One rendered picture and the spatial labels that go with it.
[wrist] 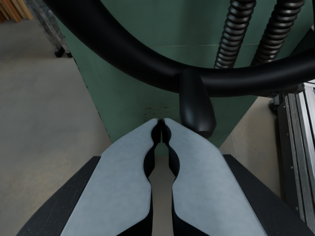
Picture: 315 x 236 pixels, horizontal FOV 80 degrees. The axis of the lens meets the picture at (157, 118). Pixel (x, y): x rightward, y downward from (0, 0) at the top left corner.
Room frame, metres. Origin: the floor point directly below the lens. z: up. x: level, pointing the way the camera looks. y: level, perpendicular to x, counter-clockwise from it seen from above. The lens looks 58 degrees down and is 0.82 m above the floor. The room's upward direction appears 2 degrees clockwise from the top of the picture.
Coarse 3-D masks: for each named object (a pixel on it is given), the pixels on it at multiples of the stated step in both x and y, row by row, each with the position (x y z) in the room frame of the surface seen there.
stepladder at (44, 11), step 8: (24, 0) 0.94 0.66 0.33; (40, 0) 0.95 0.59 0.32; (32, 8) 0.94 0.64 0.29; (40, 8) 0.93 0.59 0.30; (48, 8) 0.98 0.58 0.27; (40, 16) 0.96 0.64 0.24; (48, 16) 0.94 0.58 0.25; (40, 24) 0.94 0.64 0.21; (48, 24) 0.93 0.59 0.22; (56, 24) 0.96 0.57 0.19; (48, 32) 0.95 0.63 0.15; (56, 32) 0.93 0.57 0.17; (64, 40) 0.95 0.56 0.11; (56, 48) 0.94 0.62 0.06; (64, 48) 0.93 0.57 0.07; (56, 56) 0.92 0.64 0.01; (72, 56) 0.93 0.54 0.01
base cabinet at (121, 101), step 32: (128, 0) 0.30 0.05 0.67; (160, 0) 0.30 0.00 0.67; (192, 0) 0.30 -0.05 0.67; (224, 0) 0.31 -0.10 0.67; (256, 0) 0.31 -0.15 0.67; (64, 32) 0.29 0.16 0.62; (160, 32) 0.30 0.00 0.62; (192, 32) 0.30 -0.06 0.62; (256, 32) 0.31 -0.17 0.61; (288, 32) 0.32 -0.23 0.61; (96, 64) 0.29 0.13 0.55; (192, 64) 0.30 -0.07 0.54; (96, 96) 0.29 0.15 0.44; (128, 96) 0.29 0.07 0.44; (160, 96) 0.30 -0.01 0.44; (256, 96) 0.32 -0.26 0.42; (128, 128) 0.29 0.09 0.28; (224, 128) 0.32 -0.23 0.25
